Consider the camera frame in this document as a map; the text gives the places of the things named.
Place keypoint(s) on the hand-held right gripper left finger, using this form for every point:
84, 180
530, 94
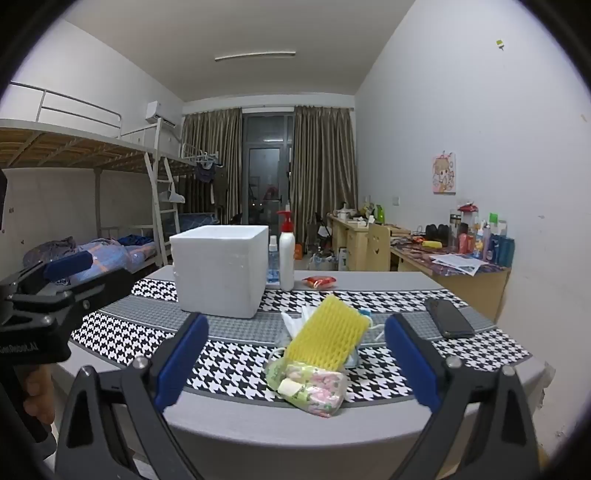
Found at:
181, 364

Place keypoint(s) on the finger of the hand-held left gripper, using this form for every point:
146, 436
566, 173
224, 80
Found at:
106, 284
69, 265

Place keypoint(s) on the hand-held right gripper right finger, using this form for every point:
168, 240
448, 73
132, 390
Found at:
413, 364

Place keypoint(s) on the blue face mask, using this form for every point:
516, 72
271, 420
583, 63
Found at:
358, 355

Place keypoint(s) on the yellow foam net sleeve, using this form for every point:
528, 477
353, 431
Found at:
325, 332

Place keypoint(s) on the white foam box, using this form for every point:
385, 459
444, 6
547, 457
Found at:
217, 272

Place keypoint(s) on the floral plastic pouch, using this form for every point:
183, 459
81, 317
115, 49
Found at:
314, 387

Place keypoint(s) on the white plastic bag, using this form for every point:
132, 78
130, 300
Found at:
323, 261
295, 325

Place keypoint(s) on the person's left hand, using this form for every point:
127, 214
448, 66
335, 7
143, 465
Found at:
39, 394

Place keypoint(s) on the blue plaid bedding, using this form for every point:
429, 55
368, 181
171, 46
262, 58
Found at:
111, 256

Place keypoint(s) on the houndstooth tablecloth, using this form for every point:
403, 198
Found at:
231, 350

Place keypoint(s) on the black phone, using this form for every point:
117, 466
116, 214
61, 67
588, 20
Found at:
448, 318

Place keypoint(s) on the long wooden desk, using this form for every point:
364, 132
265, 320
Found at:
466, 290

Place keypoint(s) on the white printed papers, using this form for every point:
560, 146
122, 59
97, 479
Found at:
459, 264

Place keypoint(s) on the patterned desk cover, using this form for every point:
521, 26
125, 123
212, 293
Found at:
415, 251

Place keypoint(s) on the yellow oblong case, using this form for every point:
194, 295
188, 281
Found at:
432, 244

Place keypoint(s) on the wooden chair with smiley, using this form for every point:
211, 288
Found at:
378, 247

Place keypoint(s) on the red snack packet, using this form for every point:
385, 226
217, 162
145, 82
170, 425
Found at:
319, 281

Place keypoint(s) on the white printed carton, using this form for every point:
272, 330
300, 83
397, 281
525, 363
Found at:
344, 259

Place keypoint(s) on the black headphones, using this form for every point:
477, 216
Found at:
437, 234

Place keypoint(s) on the small wooden desk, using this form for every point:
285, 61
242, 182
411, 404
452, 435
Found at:
353, 244

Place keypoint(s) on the clear blue spray bottle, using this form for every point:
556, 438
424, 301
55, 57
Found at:
273, 265

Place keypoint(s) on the group of toiletry bottles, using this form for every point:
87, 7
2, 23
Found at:
496, 247

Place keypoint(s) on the white pump bottle red top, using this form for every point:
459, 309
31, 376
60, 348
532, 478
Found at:
286, 258

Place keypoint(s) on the dark hanging clothes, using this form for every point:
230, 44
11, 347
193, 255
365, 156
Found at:
205, 170

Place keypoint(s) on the green bag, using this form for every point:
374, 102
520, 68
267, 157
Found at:
380, 212

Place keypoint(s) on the pile of desk clutter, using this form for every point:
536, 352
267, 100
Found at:
353, 214

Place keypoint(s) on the brown curtain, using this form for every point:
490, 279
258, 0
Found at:
212, 161
323, 175

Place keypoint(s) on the white air conditioner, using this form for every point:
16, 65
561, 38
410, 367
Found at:
159, 113

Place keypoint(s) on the glass balcony door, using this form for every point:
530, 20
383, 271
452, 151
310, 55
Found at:
268, 175

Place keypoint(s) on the ceiling tube light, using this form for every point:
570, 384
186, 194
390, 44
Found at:
255, 56

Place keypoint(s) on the cartoon wall poster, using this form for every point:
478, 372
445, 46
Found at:
444, 173

